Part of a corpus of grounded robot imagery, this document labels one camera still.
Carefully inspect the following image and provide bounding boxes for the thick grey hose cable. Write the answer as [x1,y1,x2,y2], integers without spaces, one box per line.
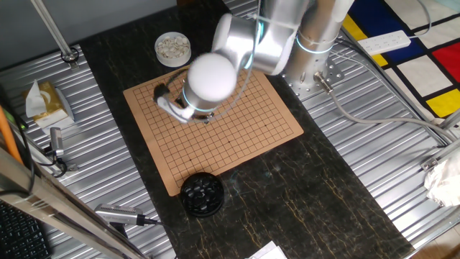
[313,71,459,143]

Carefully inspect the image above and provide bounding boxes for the black device cable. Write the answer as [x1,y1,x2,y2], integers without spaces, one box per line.
[136,214,170,228]

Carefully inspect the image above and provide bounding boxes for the tan go board mat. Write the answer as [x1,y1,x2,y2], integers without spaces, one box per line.
[122,66,305,198]

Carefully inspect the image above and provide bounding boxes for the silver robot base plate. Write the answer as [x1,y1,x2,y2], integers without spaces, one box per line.
[282,53,345,101]

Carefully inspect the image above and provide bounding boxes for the white tissue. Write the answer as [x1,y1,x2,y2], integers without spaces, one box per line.
[24,79,47,118]

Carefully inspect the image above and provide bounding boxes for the orange pole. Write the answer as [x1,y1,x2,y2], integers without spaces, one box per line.
[0,106,24,166]

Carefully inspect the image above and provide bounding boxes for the white bowl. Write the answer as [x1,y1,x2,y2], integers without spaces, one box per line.
[154,31,193,68]

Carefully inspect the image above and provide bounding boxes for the white ribbed device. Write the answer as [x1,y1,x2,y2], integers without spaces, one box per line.
[93,203,144,227]

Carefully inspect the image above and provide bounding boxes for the black hanging cable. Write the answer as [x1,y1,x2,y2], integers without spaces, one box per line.
[0,84,37,199]

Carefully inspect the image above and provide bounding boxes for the white paper sheet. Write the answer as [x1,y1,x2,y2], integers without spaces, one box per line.
[246,240,288,259]

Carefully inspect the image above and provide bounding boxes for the white power strip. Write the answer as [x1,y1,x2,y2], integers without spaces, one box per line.
[357,29,413,57]

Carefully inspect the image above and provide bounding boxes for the metal camera clamp mount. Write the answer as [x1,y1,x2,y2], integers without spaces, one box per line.
[35,126,79,178]

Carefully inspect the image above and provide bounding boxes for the black keypad device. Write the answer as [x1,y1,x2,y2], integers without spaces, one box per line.
[0,201,51,259]

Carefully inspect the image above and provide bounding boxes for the metal corner bracket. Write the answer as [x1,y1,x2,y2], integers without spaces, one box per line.
[420,156,440,173]

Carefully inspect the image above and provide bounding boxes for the white power cable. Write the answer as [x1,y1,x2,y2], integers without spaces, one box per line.
[408,0,433,40]

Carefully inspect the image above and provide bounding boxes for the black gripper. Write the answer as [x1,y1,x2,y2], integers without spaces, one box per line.
[192,111,216,125]

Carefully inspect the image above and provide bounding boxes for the yellow foil packet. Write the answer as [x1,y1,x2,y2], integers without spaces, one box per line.
[22,81,69,123]

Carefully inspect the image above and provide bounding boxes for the crumpled white cloth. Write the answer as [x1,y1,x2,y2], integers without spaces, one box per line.
[423,150,460,208]

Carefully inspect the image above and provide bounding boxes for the black ring on pole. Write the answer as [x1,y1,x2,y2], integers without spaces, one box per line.
[60,46,81,64]

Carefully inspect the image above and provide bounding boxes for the silver metal support pole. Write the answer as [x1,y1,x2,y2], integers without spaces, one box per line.
[30,0,78,69]

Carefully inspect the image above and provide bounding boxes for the black marble pattern mat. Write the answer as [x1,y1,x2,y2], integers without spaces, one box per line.
[78,0,416,259]

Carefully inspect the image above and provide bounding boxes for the black bowl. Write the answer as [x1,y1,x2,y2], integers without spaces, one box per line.
[179,171,226,218]

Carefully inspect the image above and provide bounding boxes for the thin grey cable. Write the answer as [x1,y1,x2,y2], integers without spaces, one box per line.
[330,50,449,147]

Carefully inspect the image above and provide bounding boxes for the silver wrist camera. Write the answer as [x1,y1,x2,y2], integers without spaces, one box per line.
[156,96,197,125]

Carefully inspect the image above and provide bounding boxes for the aluminium frame beam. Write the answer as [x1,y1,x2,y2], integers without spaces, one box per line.
[0,147,150,259]

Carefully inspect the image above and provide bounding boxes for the aluminium frame profile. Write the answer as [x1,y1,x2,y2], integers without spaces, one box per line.
[436,107,460,132]
[425,138,460,166]

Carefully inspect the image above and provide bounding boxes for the colourful mondrian pattern rug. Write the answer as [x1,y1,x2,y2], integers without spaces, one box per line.
[341,0,460,119]

